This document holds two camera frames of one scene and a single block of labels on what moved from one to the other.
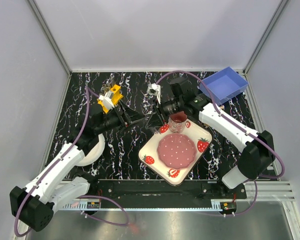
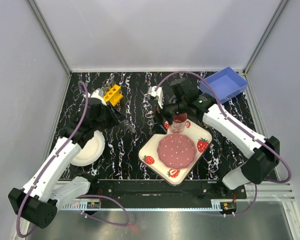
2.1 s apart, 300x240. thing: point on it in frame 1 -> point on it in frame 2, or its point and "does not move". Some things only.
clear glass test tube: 104,88 does not move
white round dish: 95,153 does not move
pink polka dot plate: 177,151 does not move
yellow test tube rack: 116,98 does not move
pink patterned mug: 177,121 does not move
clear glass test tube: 111,79 does not move
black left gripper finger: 132,114 -> 120,116
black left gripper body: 123,119 -> 107,117
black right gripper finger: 154,120 -> 159,127
